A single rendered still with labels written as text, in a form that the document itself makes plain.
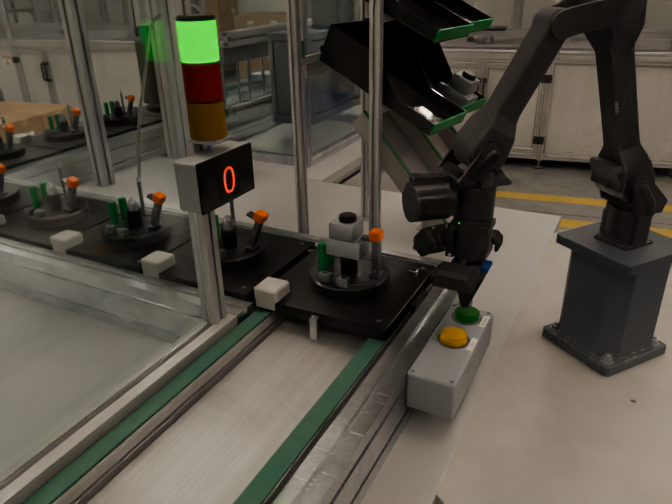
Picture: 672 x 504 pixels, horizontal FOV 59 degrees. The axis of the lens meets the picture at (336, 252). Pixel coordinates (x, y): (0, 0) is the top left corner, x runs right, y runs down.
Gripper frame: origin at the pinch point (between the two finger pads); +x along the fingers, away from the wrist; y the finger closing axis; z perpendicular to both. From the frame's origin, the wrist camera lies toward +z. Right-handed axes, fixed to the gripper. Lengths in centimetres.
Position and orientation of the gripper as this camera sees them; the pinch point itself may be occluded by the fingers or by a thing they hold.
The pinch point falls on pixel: (466, 287)
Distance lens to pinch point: 94.1
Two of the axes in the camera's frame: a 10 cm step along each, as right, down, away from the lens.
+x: 0.1, 9.0, 4.3
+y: -4.5, 3.9, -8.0
